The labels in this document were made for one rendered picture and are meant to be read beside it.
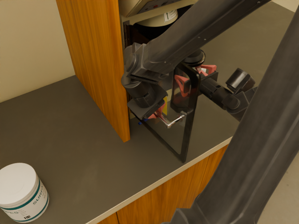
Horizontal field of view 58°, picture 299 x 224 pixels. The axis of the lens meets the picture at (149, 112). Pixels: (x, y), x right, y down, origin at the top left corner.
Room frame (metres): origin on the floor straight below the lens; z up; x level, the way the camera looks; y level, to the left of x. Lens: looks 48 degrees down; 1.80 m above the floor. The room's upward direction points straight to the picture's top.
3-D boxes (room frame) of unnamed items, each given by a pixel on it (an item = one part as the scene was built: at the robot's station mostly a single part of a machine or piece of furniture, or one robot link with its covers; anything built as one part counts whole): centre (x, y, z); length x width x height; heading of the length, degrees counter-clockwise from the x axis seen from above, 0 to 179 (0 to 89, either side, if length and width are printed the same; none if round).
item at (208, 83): (0.64, -0.20, 1.21); 0.10 x 0.07 x 0.07; 125
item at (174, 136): (0.61, -0.03, 1.19); 0.30 x 0.01 x 0.40; 38
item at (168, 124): (0.53, -0.05, 1.20); 0.10 x 0.05 x 0.03; 38
